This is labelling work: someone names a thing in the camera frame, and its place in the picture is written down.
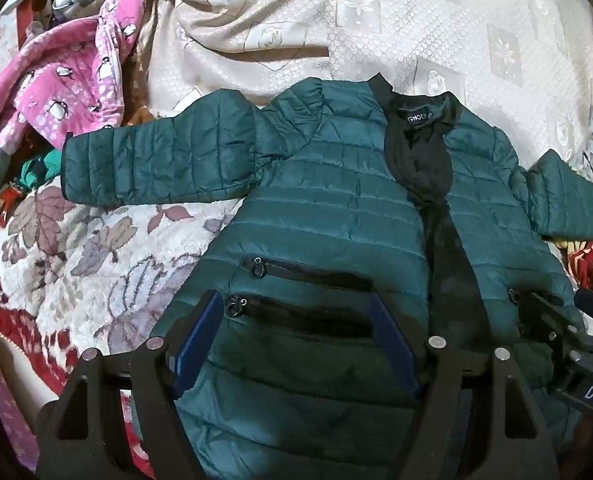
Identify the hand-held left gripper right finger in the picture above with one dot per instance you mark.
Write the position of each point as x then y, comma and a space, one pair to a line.
394, 345

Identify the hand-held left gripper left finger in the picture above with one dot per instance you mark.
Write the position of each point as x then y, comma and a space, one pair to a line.
196, 340

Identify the green quilted jacket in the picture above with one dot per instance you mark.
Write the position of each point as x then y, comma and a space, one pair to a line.
326, 200

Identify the red striped scarf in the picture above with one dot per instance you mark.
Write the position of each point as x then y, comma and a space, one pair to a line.
589, 260

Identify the green cloth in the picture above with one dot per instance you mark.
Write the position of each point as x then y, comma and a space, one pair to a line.
39, 170

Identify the pink penguin print garment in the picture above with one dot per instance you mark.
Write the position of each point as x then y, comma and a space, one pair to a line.
76, 75

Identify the cream embossed bedspread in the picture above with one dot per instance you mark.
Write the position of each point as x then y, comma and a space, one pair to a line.
376, 25

